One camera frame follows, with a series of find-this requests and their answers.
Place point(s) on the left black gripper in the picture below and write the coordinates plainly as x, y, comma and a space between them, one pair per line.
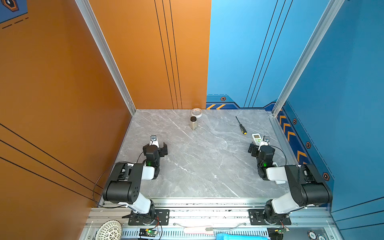
162, 149

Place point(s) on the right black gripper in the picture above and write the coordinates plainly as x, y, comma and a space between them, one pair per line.
252, 149

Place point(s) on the white remote control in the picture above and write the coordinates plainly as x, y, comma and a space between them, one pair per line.
257, 139

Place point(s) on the black yellow screwdriver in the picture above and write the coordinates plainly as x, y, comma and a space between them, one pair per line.
243, 129

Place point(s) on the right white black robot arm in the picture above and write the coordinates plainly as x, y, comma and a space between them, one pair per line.
307, 188

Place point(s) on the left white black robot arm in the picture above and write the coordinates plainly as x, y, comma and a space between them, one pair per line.
124, 183

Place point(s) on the small brown-capped jar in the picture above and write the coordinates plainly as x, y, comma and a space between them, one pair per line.
193, 123

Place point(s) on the green circuit board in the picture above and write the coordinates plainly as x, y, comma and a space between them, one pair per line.
148, 233

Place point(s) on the white mesh basket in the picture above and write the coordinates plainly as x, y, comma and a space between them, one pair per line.
110, 230

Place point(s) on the pink box cutter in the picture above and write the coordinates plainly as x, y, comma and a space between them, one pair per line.
204, 230

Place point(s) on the cyan cylinder object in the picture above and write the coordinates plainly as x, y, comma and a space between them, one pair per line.
222, 236

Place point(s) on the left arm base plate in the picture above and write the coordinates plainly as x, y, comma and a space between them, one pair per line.
158, 216

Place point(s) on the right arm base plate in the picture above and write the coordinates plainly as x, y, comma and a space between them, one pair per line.
260, 217

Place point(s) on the aluminium rail frame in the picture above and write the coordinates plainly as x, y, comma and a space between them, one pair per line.
230, 216

